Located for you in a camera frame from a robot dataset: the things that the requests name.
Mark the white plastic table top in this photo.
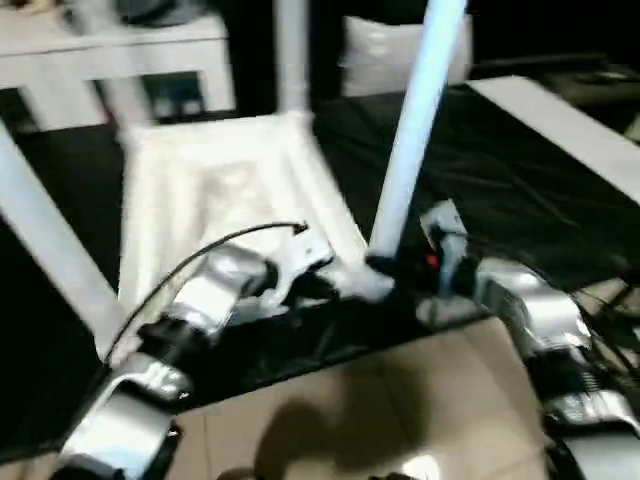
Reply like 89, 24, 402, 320
95, 110, 396, 341

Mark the white plastic table leg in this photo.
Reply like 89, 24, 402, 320
0, 125, 121, 356
90, 30, 156, 141
275, 0, 313, 116
368, 0, 469, 263

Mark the black table mat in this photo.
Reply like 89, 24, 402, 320
0, 85, 640, 451

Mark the white flat sheet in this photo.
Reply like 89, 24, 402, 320
470, 75, 640, 206

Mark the light grey cushion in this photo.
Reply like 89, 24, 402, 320
340, 12, 473, 96

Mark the black tall cabinet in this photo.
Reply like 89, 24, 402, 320
225, 0, 346, 111

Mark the white glass-door cabinet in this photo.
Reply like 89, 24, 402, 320
0, 10, 236, 131

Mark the grey carry case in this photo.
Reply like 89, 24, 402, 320
115, 0, 216, 26

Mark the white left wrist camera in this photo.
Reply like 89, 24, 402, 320
268, 230, 334, 301

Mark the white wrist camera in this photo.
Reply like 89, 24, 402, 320
268, 230, 334, 301
420, 200, 469, 263

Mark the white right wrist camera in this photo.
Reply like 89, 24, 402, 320
420, 200, 469, 263

